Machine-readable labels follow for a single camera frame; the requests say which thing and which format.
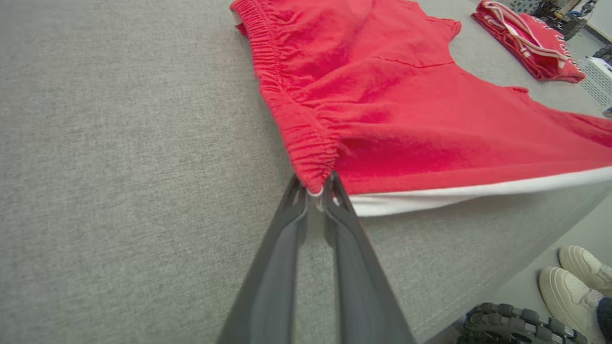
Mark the white sneaker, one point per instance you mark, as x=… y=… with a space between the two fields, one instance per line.
x=566 y=296
x=585 y=267

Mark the black mecanum wheel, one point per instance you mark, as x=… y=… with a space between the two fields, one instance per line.
x=507 y=325

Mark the dark blue trouser leg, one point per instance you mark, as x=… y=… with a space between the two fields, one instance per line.
x=606 y=317

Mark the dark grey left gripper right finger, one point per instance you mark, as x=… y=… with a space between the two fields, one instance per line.
x=363 y=286

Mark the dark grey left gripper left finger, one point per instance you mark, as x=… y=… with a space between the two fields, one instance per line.
x=272 y=286

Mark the red jersey with white stripes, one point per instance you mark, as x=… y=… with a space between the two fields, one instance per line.
x=540 y=52

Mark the red shorts with white lining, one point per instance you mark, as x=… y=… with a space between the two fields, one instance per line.
x=406 y=110

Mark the white wheeled background robot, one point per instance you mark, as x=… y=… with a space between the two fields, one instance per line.
x=559 y=14

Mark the white perforated laundry basket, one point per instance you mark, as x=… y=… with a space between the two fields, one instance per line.
x=597 y=81

